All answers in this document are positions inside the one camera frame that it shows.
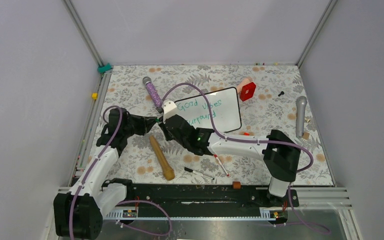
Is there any purple glitter microphone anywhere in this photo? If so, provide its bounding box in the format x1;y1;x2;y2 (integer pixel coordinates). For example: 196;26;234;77
142;76;163;113

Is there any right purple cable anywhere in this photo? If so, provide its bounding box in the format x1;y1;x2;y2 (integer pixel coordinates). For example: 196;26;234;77
161;82;332;237

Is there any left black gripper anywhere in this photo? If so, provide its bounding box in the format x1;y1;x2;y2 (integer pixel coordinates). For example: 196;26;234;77
123;114;159;138

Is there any red capped marker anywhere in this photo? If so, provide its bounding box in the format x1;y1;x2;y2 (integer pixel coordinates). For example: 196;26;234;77
213;154;230;177

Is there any red square block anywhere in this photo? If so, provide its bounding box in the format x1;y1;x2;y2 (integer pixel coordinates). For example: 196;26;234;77
239;82;257;102

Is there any tan wooden cube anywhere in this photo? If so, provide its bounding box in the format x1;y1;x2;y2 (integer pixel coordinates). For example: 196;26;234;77
302;132;310;140

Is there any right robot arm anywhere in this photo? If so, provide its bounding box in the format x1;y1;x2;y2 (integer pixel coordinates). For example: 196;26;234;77
158;114;302;206

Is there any brown small block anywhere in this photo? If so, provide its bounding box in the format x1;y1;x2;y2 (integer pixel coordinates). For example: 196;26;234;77
232;181;242;190

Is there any black capped marker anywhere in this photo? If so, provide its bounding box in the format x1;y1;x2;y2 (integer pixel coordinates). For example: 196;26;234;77
184;167;215;181

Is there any floral patterned mat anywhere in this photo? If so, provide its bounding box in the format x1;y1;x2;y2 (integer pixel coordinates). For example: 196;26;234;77
99;65;334;186

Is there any white whiteboard black frame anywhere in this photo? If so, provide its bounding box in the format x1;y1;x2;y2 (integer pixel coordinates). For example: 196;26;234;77
175;87;242;133

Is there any silver grey microphone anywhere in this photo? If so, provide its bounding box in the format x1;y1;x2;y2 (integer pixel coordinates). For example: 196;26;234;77
295;96;308;138

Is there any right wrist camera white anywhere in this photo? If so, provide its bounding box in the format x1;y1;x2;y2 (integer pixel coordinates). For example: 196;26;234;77
162;100;178;123

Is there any yellow small cube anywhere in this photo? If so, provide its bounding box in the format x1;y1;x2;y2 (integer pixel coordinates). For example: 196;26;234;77
91;92;98;100

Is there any teal clamp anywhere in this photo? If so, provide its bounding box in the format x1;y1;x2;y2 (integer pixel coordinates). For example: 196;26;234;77
97;63;113;74

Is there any purple cable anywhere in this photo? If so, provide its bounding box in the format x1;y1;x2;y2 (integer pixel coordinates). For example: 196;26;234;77
68;105;174;240
161;82;332;237

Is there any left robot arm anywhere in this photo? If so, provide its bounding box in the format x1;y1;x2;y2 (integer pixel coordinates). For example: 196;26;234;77
53;105;157;240

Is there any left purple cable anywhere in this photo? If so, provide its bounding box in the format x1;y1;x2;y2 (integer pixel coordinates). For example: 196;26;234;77
68;105;174;240

